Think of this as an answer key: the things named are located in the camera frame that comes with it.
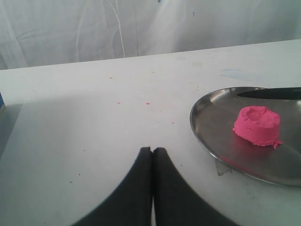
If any blue object at edge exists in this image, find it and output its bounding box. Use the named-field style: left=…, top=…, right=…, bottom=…
left=0, top=94, right=5, bottom=109

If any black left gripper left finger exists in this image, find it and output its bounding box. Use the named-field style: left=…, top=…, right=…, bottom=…
left=75, top=147, right=152, bottom=226

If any black serrated knife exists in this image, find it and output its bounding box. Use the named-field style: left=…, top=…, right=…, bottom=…
left=238, top=87, right=301, bottom=100

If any pink clay lump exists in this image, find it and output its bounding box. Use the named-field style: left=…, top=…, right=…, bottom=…
left=233, top=106, right=283, bottom=148

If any white backdrop curtain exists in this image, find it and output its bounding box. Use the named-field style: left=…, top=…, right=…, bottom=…
left=0, top=0, right=301, bottom=70

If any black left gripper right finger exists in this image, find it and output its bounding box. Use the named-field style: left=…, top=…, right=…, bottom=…
left=152, top=147, right=237, bottom=226

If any round steel plate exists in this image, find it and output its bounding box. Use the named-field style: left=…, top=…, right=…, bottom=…
left=190, top=87, right=301, bottom=187

